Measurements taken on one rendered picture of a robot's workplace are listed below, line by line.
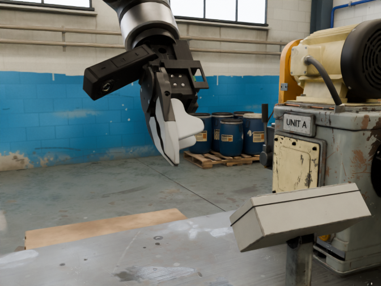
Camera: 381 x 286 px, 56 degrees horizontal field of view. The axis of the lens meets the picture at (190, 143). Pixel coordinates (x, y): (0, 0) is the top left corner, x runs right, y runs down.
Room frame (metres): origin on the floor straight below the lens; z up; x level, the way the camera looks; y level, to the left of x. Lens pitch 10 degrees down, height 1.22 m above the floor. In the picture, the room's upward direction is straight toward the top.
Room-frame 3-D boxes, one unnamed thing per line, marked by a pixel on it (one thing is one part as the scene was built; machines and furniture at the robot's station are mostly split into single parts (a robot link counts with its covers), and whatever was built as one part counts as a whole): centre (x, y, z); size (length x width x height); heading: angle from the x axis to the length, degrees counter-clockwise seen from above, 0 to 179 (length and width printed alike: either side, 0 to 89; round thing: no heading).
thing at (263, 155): (1.02, -0.25, 1.07); 0.08 x 0.07 x 0.20; 113
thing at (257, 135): (5.57, -0.59, 0.37); 1.20 x 0.80 x 0.74; 112
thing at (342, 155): (0.93, -0.40, 0.99); 0.35 x 0.31 x 0.37; 23
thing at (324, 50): (0.95, -0.35, 1.16); 0.33 x 0.26 x 0.42; 23
